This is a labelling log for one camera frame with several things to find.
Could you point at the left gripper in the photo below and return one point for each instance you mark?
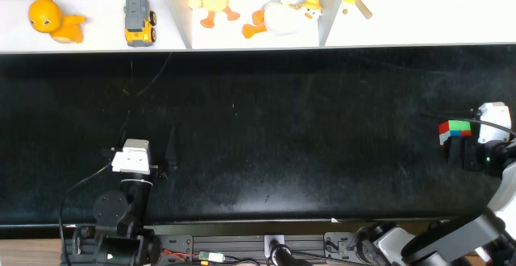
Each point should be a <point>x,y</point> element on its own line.
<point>159,171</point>

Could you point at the many-coloured puzzle cube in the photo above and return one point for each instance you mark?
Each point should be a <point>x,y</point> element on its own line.
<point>454,129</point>

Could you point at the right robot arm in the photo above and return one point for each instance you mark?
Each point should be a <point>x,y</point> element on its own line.
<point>455,238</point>

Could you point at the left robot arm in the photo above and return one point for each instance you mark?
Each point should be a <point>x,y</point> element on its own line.
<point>133,205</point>

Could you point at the grey and yellow toy truck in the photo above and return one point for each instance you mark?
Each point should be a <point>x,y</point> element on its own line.
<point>138,20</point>

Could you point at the yellow plush duck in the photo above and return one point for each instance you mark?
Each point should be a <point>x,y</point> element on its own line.
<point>214,0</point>

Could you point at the orange dinosaur toy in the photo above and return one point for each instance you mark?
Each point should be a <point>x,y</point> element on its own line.
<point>46,16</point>

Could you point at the white plush goose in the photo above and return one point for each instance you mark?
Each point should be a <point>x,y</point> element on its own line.
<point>284,18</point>

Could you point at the white shelf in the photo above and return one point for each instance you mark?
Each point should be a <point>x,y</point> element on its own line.
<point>403,24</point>

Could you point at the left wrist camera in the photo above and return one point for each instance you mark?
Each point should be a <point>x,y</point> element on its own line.
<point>132,157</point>

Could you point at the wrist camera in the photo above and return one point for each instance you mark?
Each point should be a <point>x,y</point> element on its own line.
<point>495,123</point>
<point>132,157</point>

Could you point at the mounting rail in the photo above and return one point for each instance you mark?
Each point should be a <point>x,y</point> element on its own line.
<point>242,245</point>

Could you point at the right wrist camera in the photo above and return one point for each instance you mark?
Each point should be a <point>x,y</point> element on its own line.
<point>495,123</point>

